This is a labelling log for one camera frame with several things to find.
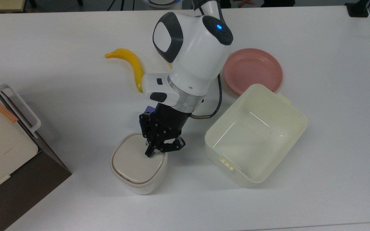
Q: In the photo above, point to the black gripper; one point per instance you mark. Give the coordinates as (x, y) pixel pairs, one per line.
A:
(169, 120)

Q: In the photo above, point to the beige trash can with lid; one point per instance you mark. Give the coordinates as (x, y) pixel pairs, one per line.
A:
(133, 166)

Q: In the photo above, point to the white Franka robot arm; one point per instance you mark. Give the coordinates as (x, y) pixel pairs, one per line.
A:
(194, 57)

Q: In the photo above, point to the purple cube block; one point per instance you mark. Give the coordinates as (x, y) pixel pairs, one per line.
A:
(148, 110)

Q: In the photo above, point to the yellow toy banana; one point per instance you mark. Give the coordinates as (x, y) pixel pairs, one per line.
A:
(133, 62)

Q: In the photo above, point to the cream plastic storage bin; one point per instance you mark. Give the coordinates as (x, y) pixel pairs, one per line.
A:
(255, 138)

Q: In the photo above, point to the pink plastic plate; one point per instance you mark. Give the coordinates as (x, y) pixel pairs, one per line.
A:
(252, 70)

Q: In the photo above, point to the dark brown wooden drawer box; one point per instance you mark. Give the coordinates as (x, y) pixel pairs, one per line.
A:
(21, 192)

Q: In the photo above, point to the orange latch strip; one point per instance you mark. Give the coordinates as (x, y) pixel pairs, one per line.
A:
(2, 109)

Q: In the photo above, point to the black table clamp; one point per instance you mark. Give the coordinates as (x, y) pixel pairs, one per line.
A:
(357, 9)

